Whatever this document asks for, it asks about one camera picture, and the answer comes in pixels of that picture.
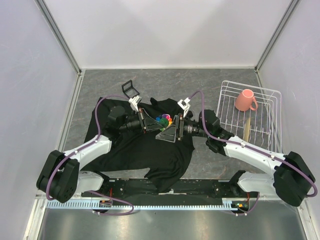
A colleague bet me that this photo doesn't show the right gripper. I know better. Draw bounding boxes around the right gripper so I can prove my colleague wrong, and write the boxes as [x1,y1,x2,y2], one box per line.
[155,113,210,143]

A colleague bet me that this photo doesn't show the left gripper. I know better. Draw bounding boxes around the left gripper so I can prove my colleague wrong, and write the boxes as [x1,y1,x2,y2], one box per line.
[119,108,164,134]

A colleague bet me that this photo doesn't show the black polo shirt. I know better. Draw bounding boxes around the black polo shirt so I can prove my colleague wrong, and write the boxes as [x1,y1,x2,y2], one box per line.
[81,98,195,192]

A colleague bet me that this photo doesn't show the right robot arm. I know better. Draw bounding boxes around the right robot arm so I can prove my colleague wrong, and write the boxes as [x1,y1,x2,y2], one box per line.
[155,109,318,207]

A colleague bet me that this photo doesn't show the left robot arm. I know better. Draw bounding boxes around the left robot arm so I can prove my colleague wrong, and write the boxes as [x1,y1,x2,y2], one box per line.
[36,106,165,203]

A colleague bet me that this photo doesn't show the black phone stand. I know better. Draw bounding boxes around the black phone stand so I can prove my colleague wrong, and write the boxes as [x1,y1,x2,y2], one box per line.
[121,79,140,99]

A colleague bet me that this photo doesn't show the beige object in basket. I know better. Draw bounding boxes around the beige object in basket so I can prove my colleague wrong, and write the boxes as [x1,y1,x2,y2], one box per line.
[243,117,251,142]

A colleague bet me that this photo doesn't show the pink mug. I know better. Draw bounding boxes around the pink mug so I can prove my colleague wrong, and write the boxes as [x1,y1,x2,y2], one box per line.
[234,89,258,112]

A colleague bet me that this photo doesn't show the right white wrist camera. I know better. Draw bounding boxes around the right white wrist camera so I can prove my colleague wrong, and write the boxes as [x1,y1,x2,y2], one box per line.
[177,97,191,118]

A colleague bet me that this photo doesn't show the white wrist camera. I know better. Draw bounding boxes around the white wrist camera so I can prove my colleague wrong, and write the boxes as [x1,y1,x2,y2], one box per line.
[177,97,191,118]
[128,95,142,112]

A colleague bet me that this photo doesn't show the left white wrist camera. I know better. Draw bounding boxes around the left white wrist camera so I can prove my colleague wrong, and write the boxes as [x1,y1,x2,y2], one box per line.
[128,95,142,112]

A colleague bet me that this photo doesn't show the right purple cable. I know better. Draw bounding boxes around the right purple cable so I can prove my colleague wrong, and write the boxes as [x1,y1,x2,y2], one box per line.
[184,90,319,217]

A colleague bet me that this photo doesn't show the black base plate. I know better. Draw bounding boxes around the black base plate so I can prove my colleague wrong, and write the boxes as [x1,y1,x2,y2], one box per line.
[97,178,258,205]

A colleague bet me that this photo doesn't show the white wire basket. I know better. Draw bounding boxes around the white wire basket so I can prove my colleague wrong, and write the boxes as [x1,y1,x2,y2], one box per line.
[217,80,282,153]

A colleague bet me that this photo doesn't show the slotted cable duct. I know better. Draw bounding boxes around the slotted cable duct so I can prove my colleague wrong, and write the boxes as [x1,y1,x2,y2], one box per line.
[46,198,237,211]

